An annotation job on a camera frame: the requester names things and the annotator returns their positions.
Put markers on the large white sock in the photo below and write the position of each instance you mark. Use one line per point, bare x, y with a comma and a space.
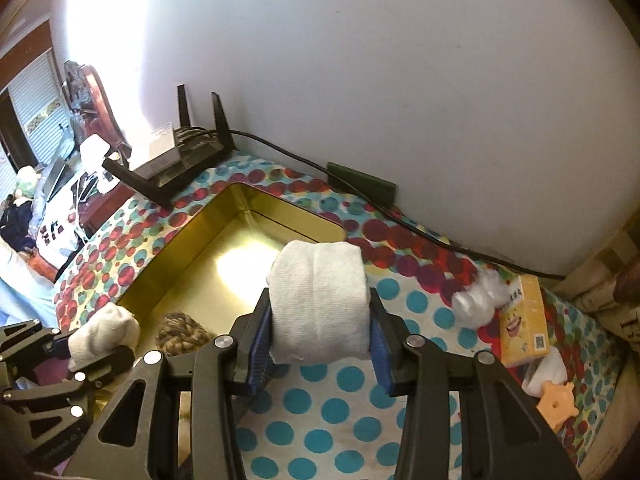
320, 300

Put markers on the dark blue clothing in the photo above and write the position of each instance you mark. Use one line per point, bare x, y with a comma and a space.
17, 222

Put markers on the dark green wall box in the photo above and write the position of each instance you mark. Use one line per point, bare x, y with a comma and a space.
362, 182

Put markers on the gold metal tin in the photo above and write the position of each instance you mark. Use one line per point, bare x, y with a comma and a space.
210, 260

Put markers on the white sheet with black squares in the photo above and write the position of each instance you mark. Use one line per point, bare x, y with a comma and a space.
57, 230

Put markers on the beige printed cloth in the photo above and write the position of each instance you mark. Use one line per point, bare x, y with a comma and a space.
600, 280

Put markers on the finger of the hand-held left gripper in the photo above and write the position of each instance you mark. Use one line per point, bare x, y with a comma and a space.
107, 362
57, 346

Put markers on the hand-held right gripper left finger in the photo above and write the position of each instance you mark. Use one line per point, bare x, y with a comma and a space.
260, 345

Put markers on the polka dot cloth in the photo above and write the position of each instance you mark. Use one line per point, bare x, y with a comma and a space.
320, 410

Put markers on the white cotton ball bag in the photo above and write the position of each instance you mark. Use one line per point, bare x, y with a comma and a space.
475, 302

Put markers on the white square box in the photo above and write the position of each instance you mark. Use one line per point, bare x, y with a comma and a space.
94, 149

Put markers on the black router with antennas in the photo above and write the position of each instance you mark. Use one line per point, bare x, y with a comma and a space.
200, 152

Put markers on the yellow cardboard box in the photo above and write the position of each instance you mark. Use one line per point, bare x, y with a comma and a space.
522, 320

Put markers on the small white sock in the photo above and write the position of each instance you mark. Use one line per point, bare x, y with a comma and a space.
547, 372
102, 332

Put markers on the orange star-shaped toy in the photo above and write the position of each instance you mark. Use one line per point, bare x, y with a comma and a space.
557, 405

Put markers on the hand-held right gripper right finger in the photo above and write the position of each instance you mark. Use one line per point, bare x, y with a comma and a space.
380, 355

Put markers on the white window blind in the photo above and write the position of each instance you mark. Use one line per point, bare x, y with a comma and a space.
37, 95

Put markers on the white flat box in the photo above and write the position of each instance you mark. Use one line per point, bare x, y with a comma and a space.
157, 150

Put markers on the brown wooden chair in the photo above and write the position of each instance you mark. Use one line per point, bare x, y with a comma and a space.
102, 105

